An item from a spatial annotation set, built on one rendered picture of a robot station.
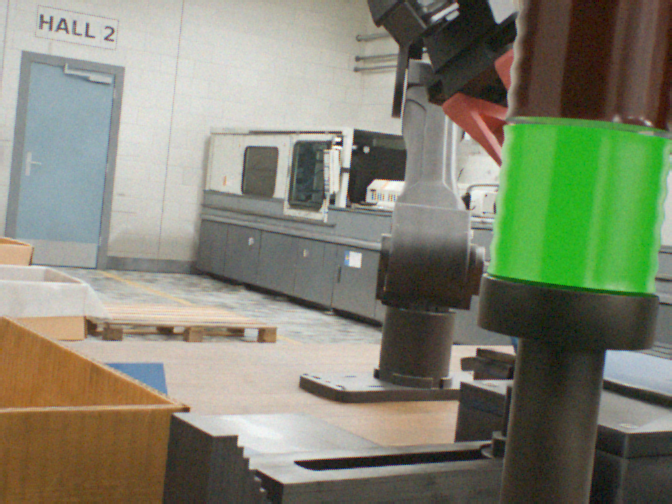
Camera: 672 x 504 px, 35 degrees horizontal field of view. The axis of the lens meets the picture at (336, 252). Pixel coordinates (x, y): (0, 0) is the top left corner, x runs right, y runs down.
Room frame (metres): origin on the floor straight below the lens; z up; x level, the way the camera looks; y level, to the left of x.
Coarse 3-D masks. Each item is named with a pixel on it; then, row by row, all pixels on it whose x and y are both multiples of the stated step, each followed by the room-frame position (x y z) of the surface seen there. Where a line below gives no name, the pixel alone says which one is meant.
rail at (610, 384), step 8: (608, 384) 0.51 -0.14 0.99; (616, 384) 0.51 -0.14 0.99; (624, 384) 0.51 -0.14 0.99; (632, 384) 0.51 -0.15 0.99; (624, 392) 0.50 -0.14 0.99; (632, 392) 0.50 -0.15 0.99; (640, 392) 0.50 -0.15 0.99; (648, 392) 0.49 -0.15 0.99; (656, 392) 0.49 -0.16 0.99; (664, 392) 0.49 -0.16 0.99; (648, 400) 0.49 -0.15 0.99; (656, 400) 0.49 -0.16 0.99; (664, 400) 0.49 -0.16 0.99
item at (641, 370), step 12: (516, 348) 0.58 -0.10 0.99; (612, 360) 0.57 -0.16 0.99; (624, 360) 0.57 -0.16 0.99; (636, 360) 0.58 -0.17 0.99; (648, 360) 0.58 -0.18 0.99; (660, 360) 0.58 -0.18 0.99; (612, 372) 0.54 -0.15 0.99; (624, 372) 0.54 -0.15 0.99; (636, 372) 0.54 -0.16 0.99; (648, 372) 0.54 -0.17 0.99; (660, 372) 0.55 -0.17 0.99; (636, 384) 0.51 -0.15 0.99; (648, 384) 0.51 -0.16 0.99; (660, 384) 0.51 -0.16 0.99
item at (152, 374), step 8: (120, 368) 0.64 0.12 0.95; (128, 368) 0.64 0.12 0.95; (136, 368) 0.64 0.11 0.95; (144, 368) 0.65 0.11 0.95; (152, 368) 0.65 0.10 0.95; (160, 368) 0.65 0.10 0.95; (136, 376) 0.64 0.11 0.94; (144, 376) 0.65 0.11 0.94; (152, 376) 0.65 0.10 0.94; (160, 376) 0.65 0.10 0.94; (152, 384) 0.65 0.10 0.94; (160, 384) 0.65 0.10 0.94; (248, 448) 0.57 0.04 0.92
